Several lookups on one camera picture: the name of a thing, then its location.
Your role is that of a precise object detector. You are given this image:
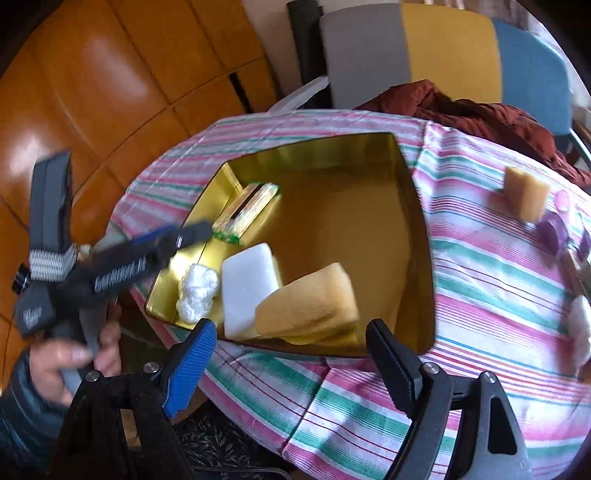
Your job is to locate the large yellow sponge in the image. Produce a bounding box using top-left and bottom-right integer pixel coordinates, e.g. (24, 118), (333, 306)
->
(255, 262), (361, 344)

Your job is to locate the black chair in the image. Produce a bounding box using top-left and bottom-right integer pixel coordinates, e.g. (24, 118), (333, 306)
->
(286, 0), (333, 109)

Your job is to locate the dark red cloth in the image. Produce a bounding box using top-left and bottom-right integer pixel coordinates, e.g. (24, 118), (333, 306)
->
(355, 79), (591, 195)

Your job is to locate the grey yellow blue chair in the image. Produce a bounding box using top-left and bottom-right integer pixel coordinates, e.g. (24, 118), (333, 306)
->
(320, 2), (591, 167)

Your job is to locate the striped tablecloth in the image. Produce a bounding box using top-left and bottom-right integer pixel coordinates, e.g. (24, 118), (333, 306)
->
(107, 108), (591, 480)

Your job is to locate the clear green packet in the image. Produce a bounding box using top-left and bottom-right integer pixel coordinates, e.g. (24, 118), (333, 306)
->
(211, 182), (281, 244)

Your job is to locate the person's left hand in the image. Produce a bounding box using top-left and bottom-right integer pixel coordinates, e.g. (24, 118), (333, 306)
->
(28, 302), (123, 407)

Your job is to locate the person's left forearm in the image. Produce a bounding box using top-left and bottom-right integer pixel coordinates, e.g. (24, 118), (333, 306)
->
(0, 346), (81, 480)

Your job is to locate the gold tin box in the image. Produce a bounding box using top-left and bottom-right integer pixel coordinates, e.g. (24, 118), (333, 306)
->
(144, 133), (437, 358)

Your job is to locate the small yellow sponge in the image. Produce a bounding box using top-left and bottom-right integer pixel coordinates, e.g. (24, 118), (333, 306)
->
(502, 166), (551, 223)

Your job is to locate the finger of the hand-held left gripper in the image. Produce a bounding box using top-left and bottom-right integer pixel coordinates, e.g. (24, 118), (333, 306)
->
(156, 220), (214, 267)
(121, 224), (182, 260)

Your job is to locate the dark patterned rug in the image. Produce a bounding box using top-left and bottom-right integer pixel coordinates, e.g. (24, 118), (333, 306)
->
(175, 401), (296, 480)

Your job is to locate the white sponge block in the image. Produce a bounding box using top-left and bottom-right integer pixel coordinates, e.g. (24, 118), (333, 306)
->
(222, 242), (283, 341)

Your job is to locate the white crumpled plastic bag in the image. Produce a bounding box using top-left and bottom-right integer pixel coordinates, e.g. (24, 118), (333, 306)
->
(570, 295), (591, 365)
(177, 263), (220, 323)

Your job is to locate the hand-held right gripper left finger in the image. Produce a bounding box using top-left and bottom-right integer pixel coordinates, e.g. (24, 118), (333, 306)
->
(51, 318), (219, 480)

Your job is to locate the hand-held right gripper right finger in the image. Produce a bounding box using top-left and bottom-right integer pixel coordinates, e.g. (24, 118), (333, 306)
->
(365, 318), (534, 480)

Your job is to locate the white chair armrest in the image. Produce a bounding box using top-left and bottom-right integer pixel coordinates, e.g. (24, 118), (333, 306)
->
(267, 76), (329, 113)

